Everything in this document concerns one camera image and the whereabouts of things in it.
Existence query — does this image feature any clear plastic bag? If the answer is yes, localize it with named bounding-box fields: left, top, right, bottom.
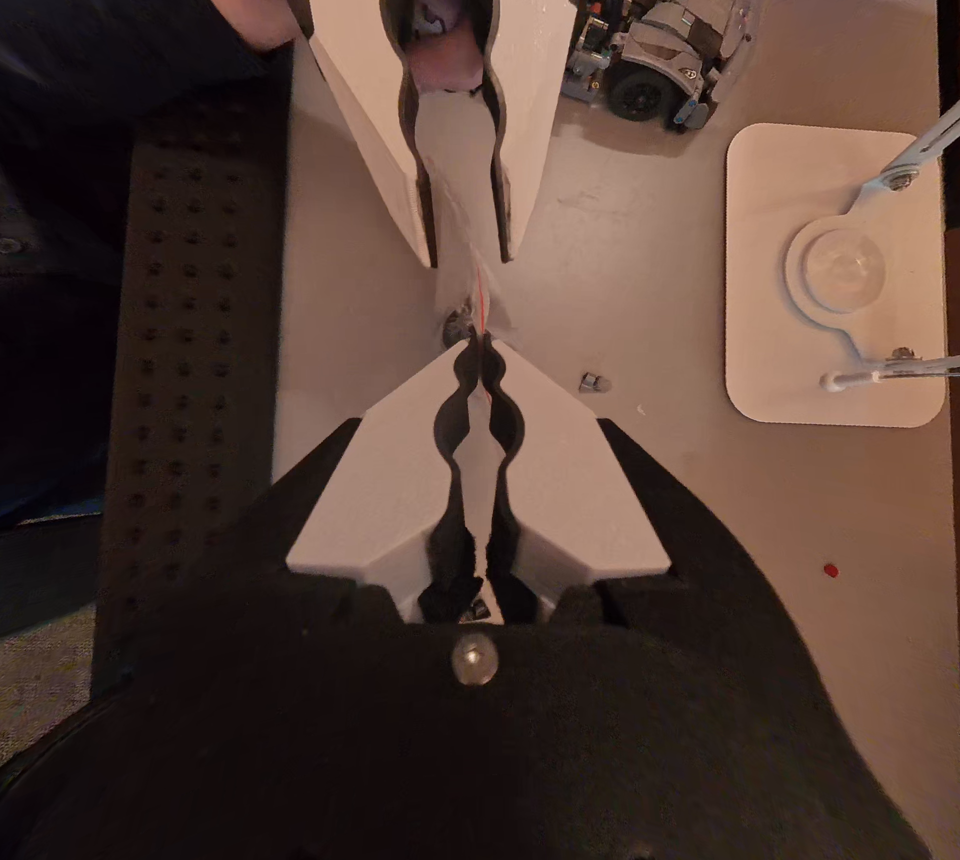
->
left=414, top=87, right=522, bottom=411

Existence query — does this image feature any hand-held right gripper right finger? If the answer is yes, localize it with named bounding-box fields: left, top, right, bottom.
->
left=482, top=337, right=672, bottom=625

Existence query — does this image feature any person's dark jacket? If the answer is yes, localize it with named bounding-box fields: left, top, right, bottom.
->
left=0, top=50, right=140, bottom=527

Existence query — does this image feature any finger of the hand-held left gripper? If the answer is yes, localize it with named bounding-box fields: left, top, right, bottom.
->
left=457, top=0, right=580, bottom=264
left=291, top=0, right=440, bottom=270

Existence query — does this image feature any white book stand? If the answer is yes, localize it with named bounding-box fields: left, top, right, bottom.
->
left=723, top=98, right=960, bottom=428

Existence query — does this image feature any grey toy car model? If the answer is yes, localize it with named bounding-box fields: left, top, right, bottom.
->
left=562, top=0, right=768, bottom=132

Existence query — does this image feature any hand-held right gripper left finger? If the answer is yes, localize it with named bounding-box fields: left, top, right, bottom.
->
left=285, top=337, right=483, bottom=625

